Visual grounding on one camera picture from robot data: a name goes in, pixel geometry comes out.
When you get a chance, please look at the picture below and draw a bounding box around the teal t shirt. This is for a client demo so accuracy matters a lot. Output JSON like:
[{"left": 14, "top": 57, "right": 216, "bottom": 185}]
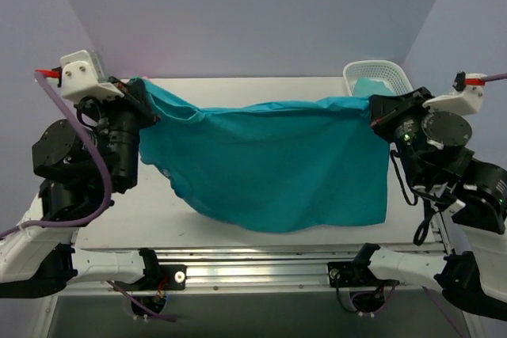
[{"left": 139, "top": 82, "right": 389, "bottom": 233}]

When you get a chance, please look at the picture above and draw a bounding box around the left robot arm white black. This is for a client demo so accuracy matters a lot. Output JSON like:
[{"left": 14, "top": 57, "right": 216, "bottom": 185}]
[{"left": 1, "top": 78, "right": 163, "bottom": 299}]

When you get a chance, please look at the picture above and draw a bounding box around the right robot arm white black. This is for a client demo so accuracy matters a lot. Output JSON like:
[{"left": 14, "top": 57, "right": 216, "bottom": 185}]
[{"left": 351, "top": 87, "right": 506, "bottom": 321}]

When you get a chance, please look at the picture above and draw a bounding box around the light green t shirt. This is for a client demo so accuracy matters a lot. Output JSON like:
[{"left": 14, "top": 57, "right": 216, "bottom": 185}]
[{"left": 353, "top": 78, "right": 394, "bottom": 97}]

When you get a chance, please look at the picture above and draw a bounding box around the white plastic basket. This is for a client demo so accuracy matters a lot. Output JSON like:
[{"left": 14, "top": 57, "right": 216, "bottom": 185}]
[{"left": 342, "top": 60, "right": 414, "bottom": 95}]

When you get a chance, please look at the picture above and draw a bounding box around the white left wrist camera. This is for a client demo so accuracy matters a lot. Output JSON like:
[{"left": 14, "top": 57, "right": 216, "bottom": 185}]
[{"left": 60, "top": 50, "right": 124, "bottom": 104}]

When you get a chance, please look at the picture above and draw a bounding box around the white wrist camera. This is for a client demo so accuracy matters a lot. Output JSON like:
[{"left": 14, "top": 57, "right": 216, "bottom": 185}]
[
  {"left": 423, "top": 72, "right": 486, "bottom": 116},
  {"left": 60, "top": 50, "right": 124, "bottom": 104}
]

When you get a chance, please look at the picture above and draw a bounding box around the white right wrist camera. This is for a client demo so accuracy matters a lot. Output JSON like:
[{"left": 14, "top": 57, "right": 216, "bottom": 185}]
[{"left": 423, "top": 72, "right": 486, "bottom": 116}]

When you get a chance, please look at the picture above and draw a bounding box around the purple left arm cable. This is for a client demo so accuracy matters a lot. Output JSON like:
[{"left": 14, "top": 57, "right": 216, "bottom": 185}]
[{"left": 0, "top": 69, "right": 114, "bottom": 238}]

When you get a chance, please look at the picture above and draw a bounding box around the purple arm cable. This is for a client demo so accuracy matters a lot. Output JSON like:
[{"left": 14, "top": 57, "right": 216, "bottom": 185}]
[
  {"left": 481, "top": 71, "right": 507, "bottom": 85},
  {"left": 0, "top": 69, "right": 114, "bottom": 238}
]

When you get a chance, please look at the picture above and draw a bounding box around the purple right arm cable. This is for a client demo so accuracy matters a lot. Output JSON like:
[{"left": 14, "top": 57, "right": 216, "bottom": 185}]
[{"left": 481, "top": 71, "right": 507, "bottom": 85}]

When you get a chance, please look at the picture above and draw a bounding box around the black right arm cable loop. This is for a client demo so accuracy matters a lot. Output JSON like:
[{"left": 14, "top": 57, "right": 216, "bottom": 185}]
[{"left": 390, "top": 150, "right": 436, "bottom": 247}]

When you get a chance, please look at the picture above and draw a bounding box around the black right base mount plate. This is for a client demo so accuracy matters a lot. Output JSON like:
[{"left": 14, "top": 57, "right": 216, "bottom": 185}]
[{"left": 327, "top": 261, "right": 398, "bottom": 288}]

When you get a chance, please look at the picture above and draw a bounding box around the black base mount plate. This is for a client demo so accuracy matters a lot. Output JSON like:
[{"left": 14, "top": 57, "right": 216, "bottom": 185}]
[
  {"left": 114, "top": 264, "right": 187, "bottom": 292},
  {"left": 327, "top": 261, "right": 398, "bottom": 288}
]

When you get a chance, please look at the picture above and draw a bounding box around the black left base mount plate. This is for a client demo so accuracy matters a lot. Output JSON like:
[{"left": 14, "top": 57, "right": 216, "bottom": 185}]
[{"left": 114, "top": 264, "right": 187, "bottom": 292}]

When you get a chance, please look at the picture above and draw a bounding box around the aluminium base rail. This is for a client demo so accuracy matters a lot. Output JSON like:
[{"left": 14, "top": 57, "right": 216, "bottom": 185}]
[{"left": 55, "top": 245, "right": 448, "bottom": 298}]

